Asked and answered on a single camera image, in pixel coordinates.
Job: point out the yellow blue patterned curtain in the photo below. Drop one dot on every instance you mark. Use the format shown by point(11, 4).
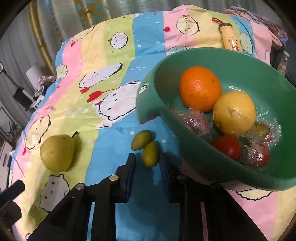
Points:
point(53, 22)

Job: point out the grey sheer curtain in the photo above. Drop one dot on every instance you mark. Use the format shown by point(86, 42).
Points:
point(19, 51)

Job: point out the black floor lamp stand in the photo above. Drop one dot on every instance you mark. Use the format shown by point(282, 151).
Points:
point(22, 96)

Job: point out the colourful striped cartoon bedsheet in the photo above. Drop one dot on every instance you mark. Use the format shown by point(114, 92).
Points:
point(101, 69)

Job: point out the red cherry tomato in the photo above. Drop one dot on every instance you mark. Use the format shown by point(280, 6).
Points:
point(228, 145)

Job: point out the potted green plant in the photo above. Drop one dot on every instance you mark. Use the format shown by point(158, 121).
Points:
point(14, 132)

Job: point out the crumpled patterned cloth on chair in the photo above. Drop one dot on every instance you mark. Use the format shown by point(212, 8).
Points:
point(43, 84)

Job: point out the green pear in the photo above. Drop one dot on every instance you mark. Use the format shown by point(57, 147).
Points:
point(57, 152)

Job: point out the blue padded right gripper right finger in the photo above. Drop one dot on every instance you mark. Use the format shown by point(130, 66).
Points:
point(173, 186)

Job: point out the plastic red fruits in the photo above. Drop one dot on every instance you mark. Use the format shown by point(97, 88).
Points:
point(255, 145)

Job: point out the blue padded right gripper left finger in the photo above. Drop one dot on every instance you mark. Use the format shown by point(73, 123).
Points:
point(126, 176)

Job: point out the yellow grapefruit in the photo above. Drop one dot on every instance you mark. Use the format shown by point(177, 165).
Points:
point(234, 113)

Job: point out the yellow cartoon thermos bottle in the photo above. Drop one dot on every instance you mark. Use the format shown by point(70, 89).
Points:
point(229, 38)

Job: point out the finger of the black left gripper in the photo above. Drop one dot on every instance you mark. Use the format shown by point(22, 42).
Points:
point(10, 214)
point(13, 191)

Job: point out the pile of pink clothes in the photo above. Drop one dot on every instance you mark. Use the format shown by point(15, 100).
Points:
point(278, 34)

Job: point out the white cylindrical lamp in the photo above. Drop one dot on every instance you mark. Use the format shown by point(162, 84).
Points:
point(34, 73)

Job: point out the small green olive fruit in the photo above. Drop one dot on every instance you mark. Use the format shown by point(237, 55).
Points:
point(150, 155)
point(141, 139)

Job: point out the white tv cabinet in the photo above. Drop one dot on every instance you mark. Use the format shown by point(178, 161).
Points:
point(5, 164)

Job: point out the orange fruit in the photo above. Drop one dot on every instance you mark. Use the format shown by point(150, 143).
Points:
point(199, 88)

